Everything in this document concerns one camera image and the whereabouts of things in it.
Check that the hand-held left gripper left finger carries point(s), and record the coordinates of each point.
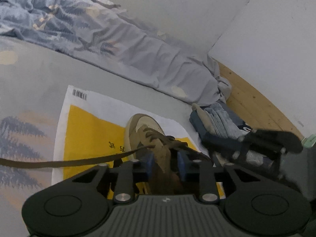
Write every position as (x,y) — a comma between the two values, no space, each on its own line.
(149,165)

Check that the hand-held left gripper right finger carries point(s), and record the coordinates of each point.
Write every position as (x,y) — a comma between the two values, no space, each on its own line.
(181,165)

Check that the brown suede shoe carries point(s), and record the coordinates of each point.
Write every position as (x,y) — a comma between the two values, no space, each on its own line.
(153,140)

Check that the brown shoelace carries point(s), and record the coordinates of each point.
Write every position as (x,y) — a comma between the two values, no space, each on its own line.
(74,161)

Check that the wooden headboard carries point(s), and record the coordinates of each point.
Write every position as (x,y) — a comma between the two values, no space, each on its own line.
(256,103)

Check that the dark blue folded garment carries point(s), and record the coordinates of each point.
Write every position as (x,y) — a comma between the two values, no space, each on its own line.
(200,126)

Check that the beige folded garment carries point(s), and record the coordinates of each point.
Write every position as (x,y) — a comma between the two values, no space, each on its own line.
(203,117)

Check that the white and yellow plastic bag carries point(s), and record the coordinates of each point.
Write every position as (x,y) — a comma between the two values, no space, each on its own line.
(93,128)

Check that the blue leaf-print duvet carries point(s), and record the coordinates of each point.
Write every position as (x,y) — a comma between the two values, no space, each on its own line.
(98,37)

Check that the grey printed bed sheet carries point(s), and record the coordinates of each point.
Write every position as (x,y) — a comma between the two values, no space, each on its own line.
(37,79)

